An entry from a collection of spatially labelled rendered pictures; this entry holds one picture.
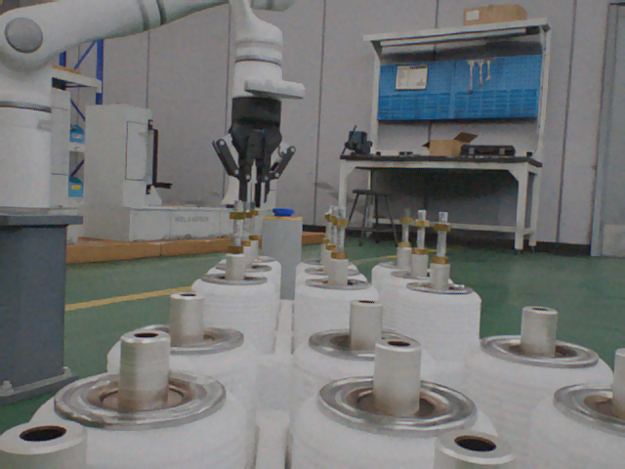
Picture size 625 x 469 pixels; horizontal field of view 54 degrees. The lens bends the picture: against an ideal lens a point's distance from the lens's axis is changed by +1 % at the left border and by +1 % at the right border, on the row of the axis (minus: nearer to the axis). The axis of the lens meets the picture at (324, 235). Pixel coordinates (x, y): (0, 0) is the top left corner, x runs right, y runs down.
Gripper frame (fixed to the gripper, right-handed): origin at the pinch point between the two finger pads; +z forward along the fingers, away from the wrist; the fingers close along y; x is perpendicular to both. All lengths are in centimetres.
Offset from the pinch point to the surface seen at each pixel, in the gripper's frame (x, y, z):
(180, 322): 48, 26, 9
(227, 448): 61, 28, 11
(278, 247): -10.2, -9.9, 9.0
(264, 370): 29.6, 11.0, 18.0
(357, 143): -355, -253, -50
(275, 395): 30.3, 9.9, 20.5
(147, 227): -249, -50, 20
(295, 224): -8.9, -12.3, 4.7
